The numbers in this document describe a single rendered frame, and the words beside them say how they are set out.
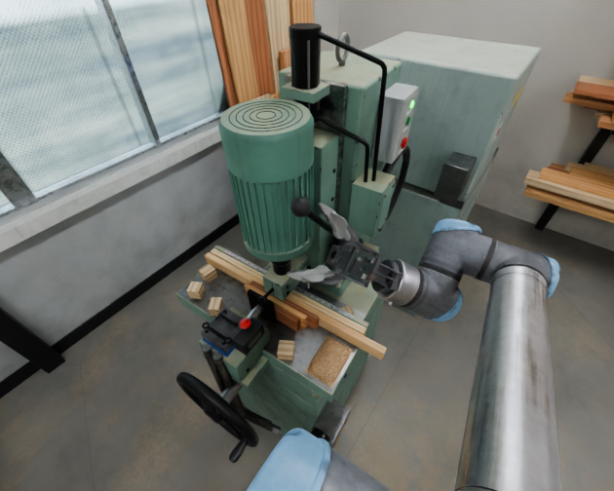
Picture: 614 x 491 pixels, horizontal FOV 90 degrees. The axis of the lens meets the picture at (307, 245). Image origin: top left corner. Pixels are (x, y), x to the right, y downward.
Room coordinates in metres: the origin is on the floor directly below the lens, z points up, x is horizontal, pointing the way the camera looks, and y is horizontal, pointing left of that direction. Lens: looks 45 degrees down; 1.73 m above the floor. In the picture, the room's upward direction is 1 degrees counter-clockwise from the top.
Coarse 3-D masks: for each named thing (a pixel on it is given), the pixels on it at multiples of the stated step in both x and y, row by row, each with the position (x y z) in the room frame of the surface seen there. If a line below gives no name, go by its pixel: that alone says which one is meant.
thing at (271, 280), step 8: (304, 256) 0.62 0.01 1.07; (296, 264) 0.59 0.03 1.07; (304, 264) 0.60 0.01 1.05; (272, 272) 0.56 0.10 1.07; (264, 280) 0.54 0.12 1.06; (272, 280) 0.53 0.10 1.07; (280, 280) 0.53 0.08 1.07; (288, 280) 0.54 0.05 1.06; (296, 280) 0.57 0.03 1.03; (280, 288) 0.51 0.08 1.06; (288, 288) 0.53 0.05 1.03; (280, 296) 0.52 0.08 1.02
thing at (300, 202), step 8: (296, 200) 0.41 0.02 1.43; (304, 200) 0.41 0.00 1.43; (296, 208) 0.40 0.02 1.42; (304, 208) 0.40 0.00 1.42; (304, 216) 0.40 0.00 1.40; (312, 216) 0.43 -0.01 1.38; (320, 224) 0.46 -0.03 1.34; (328, 232) 0.49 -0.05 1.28; (344, 240) 0.55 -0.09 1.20; (360, 240) 0.60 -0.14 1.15
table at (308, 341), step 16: (208, 288) 0.64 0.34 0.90; (224, 288) 0.63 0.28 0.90; (240, 288) 0.63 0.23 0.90; (192, 304) 0.58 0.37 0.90; (208, 304) 0.57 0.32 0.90; (224, 304) 0.57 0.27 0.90; (240, 304) 0.57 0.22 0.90; (208, 320) 0.54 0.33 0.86; (256, 320) 0.51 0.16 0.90; (272, 336) 0.46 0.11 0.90; (288, 336) 0.45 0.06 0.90; (304, 336) 0.45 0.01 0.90; (320, 336) 0.45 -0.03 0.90; (336, 336) 0.45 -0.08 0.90; (272, 352) 0.41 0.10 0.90; (304, 352) 0.41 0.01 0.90; (256, 368) 0.37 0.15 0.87; (288, 368) 0.36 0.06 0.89; (304, 368) 0.36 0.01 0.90; (304, 384) 0.33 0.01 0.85; (320, 384) 0.32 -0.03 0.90; (336, 384) 0.31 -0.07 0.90
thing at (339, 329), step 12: (216, 264) 0.72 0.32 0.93; (228, 264) 0.71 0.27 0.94; (240, 276) 0.66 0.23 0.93; (252, 276) 0.66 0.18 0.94; (312, 312) 0.51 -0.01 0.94; (324, 324) 0.48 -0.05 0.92; (336, 324) 0.47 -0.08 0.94; (348, 336) 0.44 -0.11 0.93; (360, 336) 0.43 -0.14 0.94; (360, 348) 0.41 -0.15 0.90; (372, 348) 0.40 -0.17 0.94; (384, 348) 0.39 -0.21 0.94
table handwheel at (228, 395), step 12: (180, 372) 0.36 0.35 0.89; (180, 384) 0.34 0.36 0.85; (192, 384) 0.30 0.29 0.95; (204, 384) 0.30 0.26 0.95; (240, 384) 0.35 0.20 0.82; (192, 396) 0.34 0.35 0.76; (204, 396) 0.27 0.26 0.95; (216, 396) 0.27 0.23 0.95; (228, 396) 0.32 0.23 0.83; (204, 408) 0.28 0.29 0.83; (216, 408) 0.25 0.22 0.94; (228, 408) 0.25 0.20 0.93; (216, 420) 0.26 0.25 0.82; (228, 420) 0.23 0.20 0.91; (240, 420) 0.23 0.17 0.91; (228, 432) 0.26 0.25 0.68; (240, 432) 0.21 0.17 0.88; (252, 432) 0.22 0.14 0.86; (252, 444) 0.20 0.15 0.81
